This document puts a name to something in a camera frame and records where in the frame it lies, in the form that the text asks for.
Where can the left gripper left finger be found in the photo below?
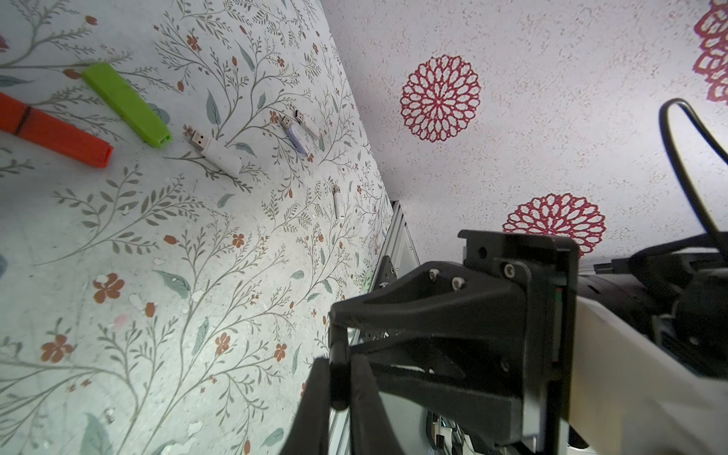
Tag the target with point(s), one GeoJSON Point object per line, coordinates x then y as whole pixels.
{"type": "Point", "coordinates": [309, 434]}

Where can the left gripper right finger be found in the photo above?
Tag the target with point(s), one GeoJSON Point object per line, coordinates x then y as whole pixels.
{"type": "Point", "coordinates": [370, 429]}

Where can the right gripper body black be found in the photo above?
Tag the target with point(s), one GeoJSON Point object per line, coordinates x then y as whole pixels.
{"type": "Point", "coordinates": [536, 342]}

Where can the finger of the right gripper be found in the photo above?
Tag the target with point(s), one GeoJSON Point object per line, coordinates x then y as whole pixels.
{"type": "Point", "coordinates": [442, 377]}
{"type": "Point", "coordinates": [439, 299]}

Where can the green usb drive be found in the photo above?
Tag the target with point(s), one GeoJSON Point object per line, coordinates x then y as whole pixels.
{"type": "Point", "coordinates": [128, 104]}

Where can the red usb drive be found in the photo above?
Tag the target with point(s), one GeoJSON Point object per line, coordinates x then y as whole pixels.
{"type": "Point", "coordinates": [30, 124]}

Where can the black usb drive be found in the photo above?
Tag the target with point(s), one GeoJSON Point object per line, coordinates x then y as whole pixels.
{"type": "Point", "coordinates": [340, 368]}

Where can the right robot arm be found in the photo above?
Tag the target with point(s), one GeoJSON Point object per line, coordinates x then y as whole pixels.
{"type": "Point", "coordinates": [650, 343]}

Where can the small white usb stick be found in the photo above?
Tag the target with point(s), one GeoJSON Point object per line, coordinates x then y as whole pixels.
{"type": "Point", "coordinates": [337, 200]}

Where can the purple white usb drive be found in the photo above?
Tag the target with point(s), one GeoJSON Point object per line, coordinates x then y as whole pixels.
{"type": "Point", "coordinates": [297, 135]}

